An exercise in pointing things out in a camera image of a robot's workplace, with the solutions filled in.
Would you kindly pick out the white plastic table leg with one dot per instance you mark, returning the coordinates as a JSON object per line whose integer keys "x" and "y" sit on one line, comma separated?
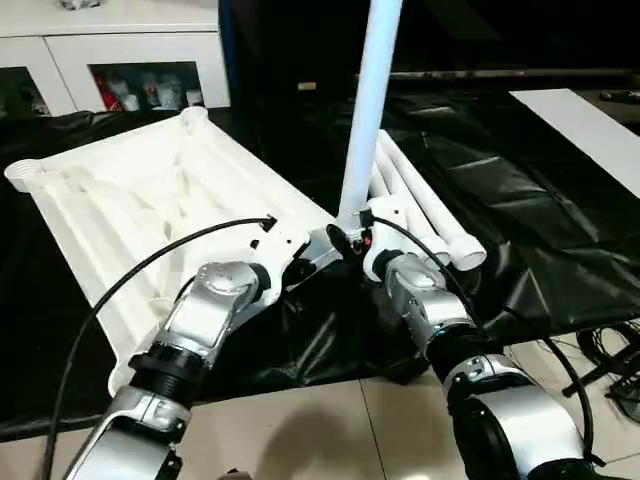
{"x": 370, "y": 100}
{"x": 430, "y": 200}
{"x": 412, "y": 210}
{"x": 381, "y": 187}

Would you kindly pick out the white plastic table top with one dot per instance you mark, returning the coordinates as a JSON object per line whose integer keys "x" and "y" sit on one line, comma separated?
{"x": 150, "y": 200}

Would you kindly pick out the black plastic mat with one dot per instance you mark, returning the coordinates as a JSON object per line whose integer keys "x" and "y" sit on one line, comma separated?
{"x": 500, "y": 225}

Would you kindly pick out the small tan tape piece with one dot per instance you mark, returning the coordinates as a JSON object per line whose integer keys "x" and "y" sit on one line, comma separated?
{"x": 307, "y": 85}

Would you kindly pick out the grey robot body part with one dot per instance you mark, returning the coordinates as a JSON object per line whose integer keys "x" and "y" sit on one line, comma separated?
{"x": 237, "y": 474}

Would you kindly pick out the small white cup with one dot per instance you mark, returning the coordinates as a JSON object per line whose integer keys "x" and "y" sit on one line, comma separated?
{"x": 193, "y": 98}

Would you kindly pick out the long dark metal rod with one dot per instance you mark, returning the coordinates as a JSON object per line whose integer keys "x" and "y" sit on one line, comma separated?
{"x": 500, "y": 74}

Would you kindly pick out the white flat board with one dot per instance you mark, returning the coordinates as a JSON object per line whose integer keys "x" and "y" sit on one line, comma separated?
{"x": 590, "y": 135}

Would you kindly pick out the red bottle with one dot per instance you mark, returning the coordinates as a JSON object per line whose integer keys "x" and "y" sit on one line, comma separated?
{"x": 105, "y": 95}

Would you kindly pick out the black stand leg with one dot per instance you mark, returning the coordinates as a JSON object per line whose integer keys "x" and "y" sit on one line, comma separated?
{"x": 600, "y": 372}

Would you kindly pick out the white cabinet with glass doors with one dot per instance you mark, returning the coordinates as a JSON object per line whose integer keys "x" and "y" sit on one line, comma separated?
{"x": 125, "y": 45}

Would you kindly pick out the black remote control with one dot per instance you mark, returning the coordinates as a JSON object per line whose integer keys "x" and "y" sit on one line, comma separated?
{"x": 620, "y": 95}

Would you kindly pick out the shiny silver ornament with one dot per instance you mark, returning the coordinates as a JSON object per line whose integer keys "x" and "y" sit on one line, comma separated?
{"x": 77, "y": 4}

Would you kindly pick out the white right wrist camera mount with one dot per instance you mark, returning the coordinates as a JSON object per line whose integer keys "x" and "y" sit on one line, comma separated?
{"x": 387, "y": 235}

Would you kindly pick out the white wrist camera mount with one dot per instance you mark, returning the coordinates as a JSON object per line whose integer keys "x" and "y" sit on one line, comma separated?
{"x": 387, "y": 235}
{"x": 280, "y": 250}

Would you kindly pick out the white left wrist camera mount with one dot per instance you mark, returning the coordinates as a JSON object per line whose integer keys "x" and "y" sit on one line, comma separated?
{"x": 280, "y": 250}

